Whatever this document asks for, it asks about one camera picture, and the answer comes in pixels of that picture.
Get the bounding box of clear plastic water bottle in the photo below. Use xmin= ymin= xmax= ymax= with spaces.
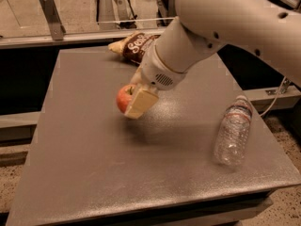
xmin=214 ymin=95 xmax=253 ymax=167

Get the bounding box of white cable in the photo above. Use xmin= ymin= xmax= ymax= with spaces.
xmin=259 ymin=76 xmax=288 ymax=118

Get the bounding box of brown chip bag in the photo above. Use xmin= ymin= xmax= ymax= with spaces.
xmin=108 ymin=32 xmax=159 ymax=64

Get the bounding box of red apple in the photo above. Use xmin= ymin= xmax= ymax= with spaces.
xmin=116 ymin=84 xmax=135 ymax=113

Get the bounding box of left metal rail bracket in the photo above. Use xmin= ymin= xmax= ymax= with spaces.
xmin=39 ymin=0 xmax=66 ymax=40

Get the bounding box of grey metal rail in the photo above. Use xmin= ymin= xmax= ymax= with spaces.
xmin=0 ymin=26 xmax=167 ymax=50

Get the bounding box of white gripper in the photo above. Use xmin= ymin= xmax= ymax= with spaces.
xmin=124 ymin=43 xmax=186 ymax=119

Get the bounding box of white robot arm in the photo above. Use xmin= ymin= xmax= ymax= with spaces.
xmin=125 ymin=0 xmax=301 ymax=119

